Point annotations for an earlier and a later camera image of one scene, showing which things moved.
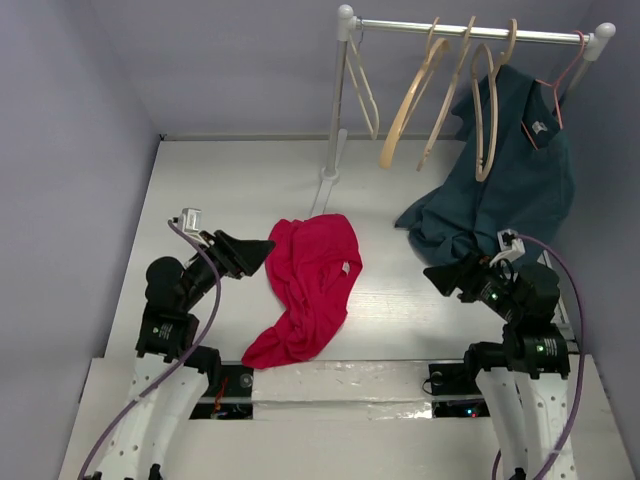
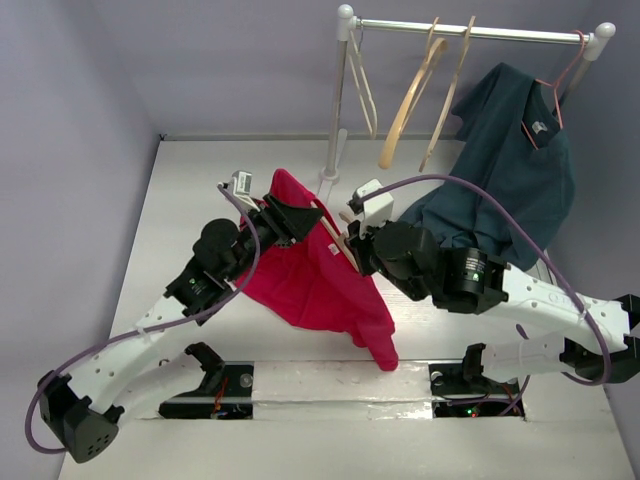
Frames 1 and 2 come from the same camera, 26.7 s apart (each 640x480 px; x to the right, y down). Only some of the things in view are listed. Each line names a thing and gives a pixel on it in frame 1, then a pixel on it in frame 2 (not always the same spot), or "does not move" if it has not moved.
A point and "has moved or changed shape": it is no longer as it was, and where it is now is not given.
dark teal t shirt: (507, 177) does not move
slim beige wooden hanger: (448, 94) does not move
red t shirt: (313, 262) has moved or changed shape
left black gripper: (244, 256) -> (296, 222)
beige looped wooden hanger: (481, 176) -> (341, 239)
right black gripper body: (466, 282) -> (360, 250)
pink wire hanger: (554, 85) does not move
